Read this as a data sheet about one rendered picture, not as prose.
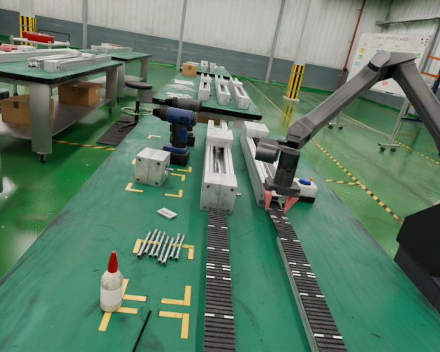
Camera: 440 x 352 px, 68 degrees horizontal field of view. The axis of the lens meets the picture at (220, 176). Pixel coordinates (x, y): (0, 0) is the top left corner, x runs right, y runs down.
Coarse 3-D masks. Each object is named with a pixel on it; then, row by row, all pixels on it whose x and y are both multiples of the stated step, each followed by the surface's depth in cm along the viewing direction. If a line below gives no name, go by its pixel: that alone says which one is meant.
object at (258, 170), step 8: (248, 136) 158; (248, 144) 148; (256, 144) 158; (248, 152) 145; (248, 160) 141; (256, 160) 125; (248, 168) 138; (256, 168) 119; (264, 168) 126; (272, 168) 125; (256, 176) 116; (264, 176) 110; (272, 176) 123; (256, 184) 114; (256, 192) 112; (272, 192) 109; (256, 200) 110; (264, 200) 108; (272, 200) 108; (280, 200) 108
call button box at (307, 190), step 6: (294, 180) 119; (300, 186) 115; (306, 186) 115; (312, 186) 116; (300, 192) 115; (306, 192) 115; (312, 192) 115; (300, 198) 116; (306, 198) 116; (312, 198) 116
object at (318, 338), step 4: (316, 336) 56; (320, 336) 56; (324, 336) 56; (328, 336) 57; (332, 336) 57; (336, 336) 57; (316, 340) 55; (320, 340) 55; (324, 340) 56; (328, 340) 56; (332, 340) 56; (336, 340) 56; (340, 340) 56; (332, 344) 55; (336, 344) 55; (340, 344) 56; (344, 344) 56
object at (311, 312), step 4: (304, 308) 62; (308, 308) 62; (308, 312) 61; (312, 312) 61; (316, 312) 62; (320, 312) 62; (324, 312) 62; (328, 312) 62; (316, 316) 61; (320, 316) 61; (324, 316) 61; (328, 316) 61
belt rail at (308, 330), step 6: (282, 246) 83; (282, 252) 83; (282, 258) 82; (288, 270) 76; (288, 276) 75; (294, 282) 71; (294, 288) 70; (294, 294) 70; (300, 300) 66; (300, 306) 66; (300, 312) 65; (306, 318) 62; (306, 324) 61; (306, 330) 61; (312, 336) 58; (312, 342) 58; (312, 348) 57
